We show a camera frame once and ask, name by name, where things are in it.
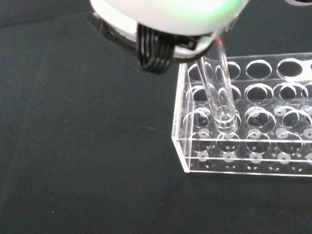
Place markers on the clear acrylic test tube rack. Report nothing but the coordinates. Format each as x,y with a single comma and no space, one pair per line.
256,146

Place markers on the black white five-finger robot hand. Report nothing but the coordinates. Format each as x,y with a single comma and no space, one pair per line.
170,14

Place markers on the black bench cloth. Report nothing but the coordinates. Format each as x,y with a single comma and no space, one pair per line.
85,146

